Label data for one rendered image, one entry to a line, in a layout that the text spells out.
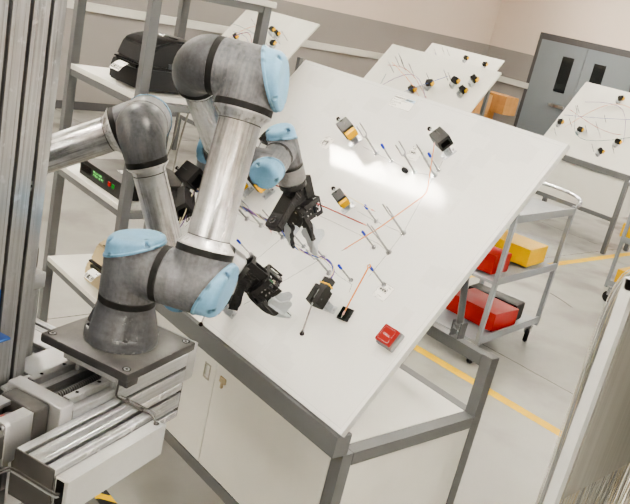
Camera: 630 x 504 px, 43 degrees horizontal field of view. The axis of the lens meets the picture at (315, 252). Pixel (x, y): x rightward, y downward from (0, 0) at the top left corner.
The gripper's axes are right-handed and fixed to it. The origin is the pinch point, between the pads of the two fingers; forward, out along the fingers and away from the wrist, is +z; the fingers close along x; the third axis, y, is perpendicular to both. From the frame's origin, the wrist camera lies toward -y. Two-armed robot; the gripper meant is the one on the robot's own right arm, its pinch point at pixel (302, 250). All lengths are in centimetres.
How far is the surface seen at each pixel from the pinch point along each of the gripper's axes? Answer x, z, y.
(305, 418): -12.1, 36.8, -22.9
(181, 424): 51, 68, -27
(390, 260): -9.8, 14.6, 23.1
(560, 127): 266, 292, 640
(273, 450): 3, 55, -26
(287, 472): -4, 58, -28
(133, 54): 105, -34, 33
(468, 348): -24, 51, 36
